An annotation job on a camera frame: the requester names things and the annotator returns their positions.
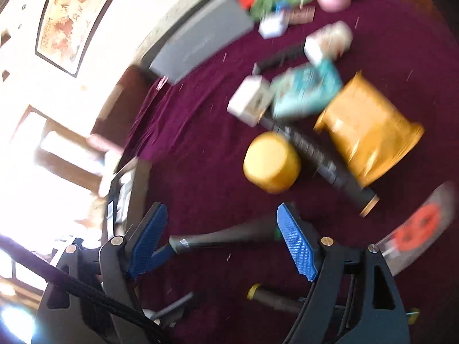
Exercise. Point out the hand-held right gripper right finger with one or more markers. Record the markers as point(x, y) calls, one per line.
point(296, 243)

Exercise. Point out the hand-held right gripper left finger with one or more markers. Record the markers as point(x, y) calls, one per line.
point(147, 243)

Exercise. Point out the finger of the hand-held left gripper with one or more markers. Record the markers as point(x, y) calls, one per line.
point(163, 254)

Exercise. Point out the long black pen yellow tip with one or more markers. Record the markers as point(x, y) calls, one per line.
point(279, 295)

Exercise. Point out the brown cardboard box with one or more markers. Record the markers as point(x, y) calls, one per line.
point(141, 186)

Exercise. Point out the black marker green cap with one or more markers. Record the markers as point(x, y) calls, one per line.
point(222, 236)

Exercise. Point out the yellow cap bottle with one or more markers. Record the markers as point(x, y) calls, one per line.
point(270, 165)

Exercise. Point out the black marker yellow end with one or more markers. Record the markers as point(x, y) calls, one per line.
point(322, 161)

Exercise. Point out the clear packet red item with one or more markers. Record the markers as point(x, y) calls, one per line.
point(416, 227)

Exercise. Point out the yellow pouch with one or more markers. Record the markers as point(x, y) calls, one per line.
point(365, 132)

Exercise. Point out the teal tissue pack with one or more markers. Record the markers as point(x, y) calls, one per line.
point(304, 89)

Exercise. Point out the white power adapter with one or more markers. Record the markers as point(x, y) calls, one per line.
point(247, 96)

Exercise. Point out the short black marker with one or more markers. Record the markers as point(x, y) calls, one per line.
point(283, 55)

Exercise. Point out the white pill bottle red label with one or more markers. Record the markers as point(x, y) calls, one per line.
point(328, 41)

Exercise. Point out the grey cardboard shoe box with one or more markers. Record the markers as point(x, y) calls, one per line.
point(200, 39)

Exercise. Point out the white charger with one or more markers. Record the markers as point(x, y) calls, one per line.
point(270, 25)

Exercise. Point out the pink blister pack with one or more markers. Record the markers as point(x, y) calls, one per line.
point(301, 14)

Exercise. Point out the framed horse painting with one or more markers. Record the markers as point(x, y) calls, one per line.
point(71, 18)

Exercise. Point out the small blue item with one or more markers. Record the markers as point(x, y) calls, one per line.
point(281, 6)

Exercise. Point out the green cloth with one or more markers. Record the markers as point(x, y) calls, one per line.
point(272, 0)

